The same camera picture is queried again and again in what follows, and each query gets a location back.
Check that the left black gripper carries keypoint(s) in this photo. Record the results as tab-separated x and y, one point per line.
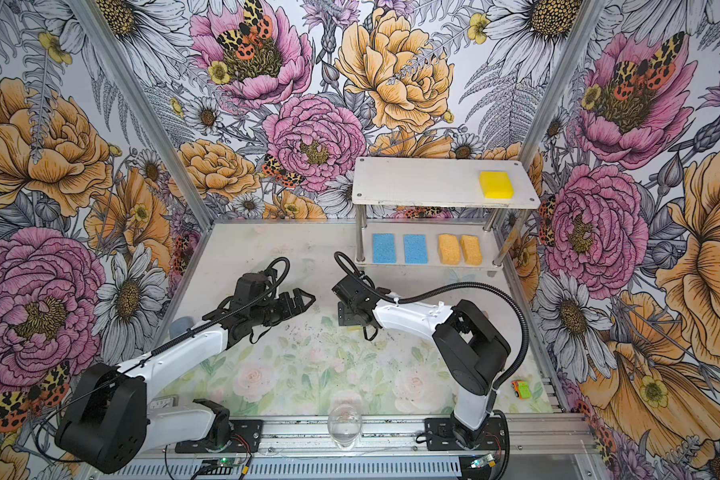
299	306

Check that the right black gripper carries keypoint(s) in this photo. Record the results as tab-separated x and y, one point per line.
344	315

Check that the blue sponge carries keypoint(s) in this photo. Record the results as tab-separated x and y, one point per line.
383	248
415	249

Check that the orange sponge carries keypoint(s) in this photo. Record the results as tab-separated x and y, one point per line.
449	249
471	249

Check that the yellow sponge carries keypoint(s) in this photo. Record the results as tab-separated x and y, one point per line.
496	185

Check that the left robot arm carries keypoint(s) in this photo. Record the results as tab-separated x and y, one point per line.
108	421

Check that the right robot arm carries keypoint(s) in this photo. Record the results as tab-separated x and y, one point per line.
471	346

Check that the white two-tier shelf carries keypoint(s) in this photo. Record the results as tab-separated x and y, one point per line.
443	183

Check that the clear glass cup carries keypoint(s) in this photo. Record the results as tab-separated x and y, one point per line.
345	425

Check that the grey oval object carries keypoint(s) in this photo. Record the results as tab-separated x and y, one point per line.
179	326

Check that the small white clock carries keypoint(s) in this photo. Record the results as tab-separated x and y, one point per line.
163	402

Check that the small toy car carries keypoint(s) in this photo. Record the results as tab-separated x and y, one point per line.
522	389

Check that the green circuit board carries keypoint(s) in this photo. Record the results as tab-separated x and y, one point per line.
485	461

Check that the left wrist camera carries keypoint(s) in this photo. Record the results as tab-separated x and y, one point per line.
250	289

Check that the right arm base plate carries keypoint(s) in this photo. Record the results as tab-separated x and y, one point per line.
446	434

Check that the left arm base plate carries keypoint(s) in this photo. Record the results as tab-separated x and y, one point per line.
244	436

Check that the aluminium front rail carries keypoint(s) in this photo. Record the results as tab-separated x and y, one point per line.
313	436

